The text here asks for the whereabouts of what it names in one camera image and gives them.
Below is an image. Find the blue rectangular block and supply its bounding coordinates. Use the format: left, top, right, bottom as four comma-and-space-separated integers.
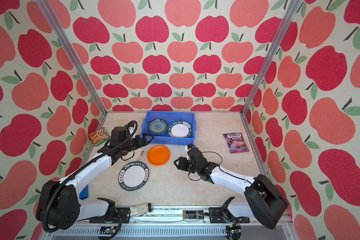
79, 185, 89, 200

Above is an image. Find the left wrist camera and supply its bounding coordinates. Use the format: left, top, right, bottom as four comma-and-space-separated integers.
125, 124, 137, 139

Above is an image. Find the beige connector box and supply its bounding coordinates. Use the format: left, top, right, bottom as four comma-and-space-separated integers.
130, 203, 152, 218

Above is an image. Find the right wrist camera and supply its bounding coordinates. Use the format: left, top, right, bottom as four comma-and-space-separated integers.
185, 144, 196, 160

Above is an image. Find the plain cream plate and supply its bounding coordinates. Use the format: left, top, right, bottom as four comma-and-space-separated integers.
131, 147, 146, 161

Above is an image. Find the aluminium frame post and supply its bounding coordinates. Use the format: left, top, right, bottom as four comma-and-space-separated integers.
36, 0, 108, 117
240, 0, 303, 119

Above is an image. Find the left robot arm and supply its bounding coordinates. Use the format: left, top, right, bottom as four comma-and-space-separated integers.
36, 120, 150, 233

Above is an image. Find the orange noodle snack packet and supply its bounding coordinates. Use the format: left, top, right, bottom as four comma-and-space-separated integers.
88, 128, 111, 147

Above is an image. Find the small dark electronics module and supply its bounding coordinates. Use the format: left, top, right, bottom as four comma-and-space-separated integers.
183, 210, 204, 220

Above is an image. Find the left aluminium frame post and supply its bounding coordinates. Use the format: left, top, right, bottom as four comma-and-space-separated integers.
36, 0, 108, 117

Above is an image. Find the green-rim Hao Wei plate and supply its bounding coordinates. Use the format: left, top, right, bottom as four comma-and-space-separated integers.
168, 121, 193, 138
118, 161, 150, 192

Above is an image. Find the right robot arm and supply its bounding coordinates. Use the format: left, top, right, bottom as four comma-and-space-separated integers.
174, 144, 289, 230

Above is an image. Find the front aluminium frame rail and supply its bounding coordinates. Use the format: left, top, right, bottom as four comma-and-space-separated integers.
33, 206, 298, 240

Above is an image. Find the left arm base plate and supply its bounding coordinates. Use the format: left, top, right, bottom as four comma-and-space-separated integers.
89, 207, 131, 224

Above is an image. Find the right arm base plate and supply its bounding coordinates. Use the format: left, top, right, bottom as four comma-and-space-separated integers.
204, 207, 251, 224

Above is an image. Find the purple candy bag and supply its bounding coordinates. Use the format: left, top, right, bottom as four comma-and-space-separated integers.
223, 133, 250, 154

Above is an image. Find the black corrugated cable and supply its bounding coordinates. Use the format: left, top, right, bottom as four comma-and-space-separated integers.
41, 119, 139, 233

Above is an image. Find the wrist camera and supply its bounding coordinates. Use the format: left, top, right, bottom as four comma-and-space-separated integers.
185, 144, 196, 160
125, 124, 137, 139

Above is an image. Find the right aluminium frame post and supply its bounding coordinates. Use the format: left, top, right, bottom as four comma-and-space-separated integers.
240, 0, 303, 119

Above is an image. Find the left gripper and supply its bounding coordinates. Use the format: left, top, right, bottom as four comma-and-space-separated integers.
120, 133, 155, 153

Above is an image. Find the grey-green patterned plate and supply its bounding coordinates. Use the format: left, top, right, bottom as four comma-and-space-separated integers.
148, 119, 169, 136

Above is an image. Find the orange plate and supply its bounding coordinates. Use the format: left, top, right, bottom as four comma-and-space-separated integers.
147, 145, 171, 166

